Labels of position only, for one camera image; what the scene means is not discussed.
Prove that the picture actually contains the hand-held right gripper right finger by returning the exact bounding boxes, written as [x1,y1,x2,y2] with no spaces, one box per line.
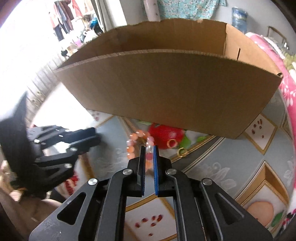
[153,145,273,241]

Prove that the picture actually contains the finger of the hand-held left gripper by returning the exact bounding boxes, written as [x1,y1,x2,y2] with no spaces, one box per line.
[33,136,102,194]
[28,125,99,146]

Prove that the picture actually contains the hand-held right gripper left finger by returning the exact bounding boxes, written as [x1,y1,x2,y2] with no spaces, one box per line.
[29,146,147,241]

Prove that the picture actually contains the orange pink bead bracelet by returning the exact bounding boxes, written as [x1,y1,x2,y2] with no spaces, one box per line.
[126,130,155,163]

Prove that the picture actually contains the brown cardboard box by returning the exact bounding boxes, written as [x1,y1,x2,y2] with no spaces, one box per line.
[54,18,284,139]

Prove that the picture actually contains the person's left forearm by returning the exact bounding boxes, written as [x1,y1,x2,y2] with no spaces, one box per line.
[0,160,63,232]

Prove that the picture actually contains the metal balcony railing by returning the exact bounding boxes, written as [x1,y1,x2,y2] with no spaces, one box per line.
[25,58,70,121]

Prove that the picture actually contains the fruit print tablecloth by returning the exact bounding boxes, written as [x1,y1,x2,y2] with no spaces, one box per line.
[30,83,294,241]

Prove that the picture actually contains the row of hanging clothes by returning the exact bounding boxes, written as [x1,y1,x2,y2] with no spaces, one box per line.
[50,0,81,41]

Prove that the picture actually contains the pile of clothes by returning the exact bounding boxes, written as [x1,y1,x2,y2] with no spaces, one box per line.
[82,16,103,42]

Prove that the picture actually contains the grey curtain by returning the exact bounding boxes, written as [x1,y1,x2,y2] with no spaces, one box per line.
[94,0,127,33]

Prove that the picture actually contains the pink floral blanket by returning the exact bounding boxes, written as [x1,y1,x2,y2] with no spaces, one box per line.
[245,32,296,232]

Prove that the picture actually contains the blue water jug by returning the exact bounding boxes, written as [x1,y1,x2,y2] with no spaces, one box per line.
[232,6,248,30]

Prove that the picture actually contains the wooden chair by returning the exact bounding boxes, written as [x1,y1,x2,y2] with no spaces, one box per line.
[267,26,289,50]

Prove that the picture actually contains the teal floral wall cloth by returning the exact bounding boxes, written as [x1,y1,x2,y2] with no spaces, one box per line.
[157,0,226,20]

